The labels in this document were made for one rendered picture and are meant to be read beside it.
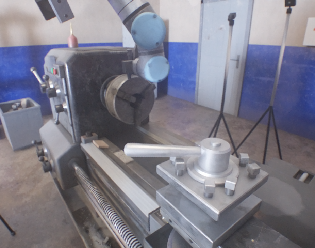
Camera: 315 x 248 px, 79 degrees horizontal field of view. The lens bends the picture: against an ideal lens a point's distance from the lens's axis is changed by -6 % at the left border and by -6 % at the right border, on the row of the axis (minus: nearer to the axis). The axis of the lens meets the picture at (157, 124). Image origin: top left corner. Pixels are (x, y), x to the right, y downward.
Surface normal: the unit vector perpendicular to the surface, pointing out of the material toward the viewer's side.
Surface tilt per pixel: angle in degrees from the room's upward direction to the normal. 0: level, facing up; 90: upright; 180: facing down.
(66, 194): 0
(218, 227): 0
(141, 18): 94
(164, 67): 93
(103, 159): 36
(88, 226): 0
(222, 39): 90
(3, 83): 90
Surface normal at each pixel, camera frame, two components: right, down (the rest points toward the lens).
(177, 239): 0.00, -0.92
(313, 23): -0.78, 0.24
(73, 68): 0.62, 0.30
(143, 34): 0.10, 0.44
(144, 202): -0.46, -0.61
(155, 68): 0.41, 0.39
